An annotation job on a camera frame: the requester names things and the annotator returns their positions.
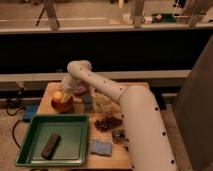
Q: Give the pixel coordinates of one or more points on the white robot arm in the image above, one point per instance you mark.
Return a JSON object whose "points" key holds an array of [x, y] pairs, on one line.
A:
{"points": [[148, 142]]}

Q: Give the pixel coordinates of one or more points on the blue can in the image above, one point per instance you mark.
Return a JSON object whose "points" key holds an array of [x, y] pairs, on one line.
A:
{"points": [[87, 102]]}

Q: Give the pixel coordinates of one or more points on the red bowl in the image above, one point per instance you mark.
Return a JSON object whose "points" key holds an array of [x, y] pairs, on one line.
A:
{"points": [[62, 107]]}

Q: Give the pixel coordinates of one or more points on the small dark metallic object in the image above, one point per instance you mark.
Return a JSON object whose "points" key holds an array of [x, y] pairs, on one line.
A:
{"points": [[118, 136]]}

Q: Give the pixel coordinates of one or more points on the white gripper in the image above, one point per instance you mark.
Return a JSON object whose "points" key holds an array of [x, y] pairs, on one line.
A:
{"points": [[68, 84]]}

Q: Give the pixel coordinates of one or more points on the dark rectangular block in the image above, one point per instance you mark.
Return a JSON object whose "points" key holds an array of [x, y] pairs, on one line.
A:
{"points": [[50, 146]]}

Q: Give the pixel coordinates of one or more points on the blue sponge cloth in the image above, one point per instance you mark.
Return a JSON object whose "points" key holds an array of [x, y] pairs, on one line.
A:
{"points": [[101, 148]]}

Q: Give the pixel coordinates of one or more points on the green plastic tray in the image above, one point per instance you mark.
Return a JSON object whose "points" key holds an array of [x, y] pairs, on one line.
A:
{"points": [[71, 150]]}

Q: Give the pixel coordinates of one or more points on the yellow red apple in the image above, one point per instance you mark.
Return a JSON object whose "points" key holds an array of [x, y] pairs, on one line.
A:
{"points": [[60, 97]]}

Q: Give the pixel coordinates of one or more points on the bunch of dark grapes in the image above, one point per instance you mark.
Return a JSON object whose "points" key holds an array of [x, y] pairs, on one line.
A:
{"points": [[107, 123]]}

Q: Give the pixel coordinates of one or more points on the purple bowl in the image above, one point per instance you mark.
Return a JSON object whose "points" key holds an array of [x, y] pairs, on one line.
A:
{"points": [[81, 89]]}

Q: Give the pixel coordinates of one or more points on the blue box on floor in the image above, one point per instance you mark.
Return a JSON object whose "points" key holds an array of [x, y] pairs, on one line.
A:
{"points": [[29, 112]]}

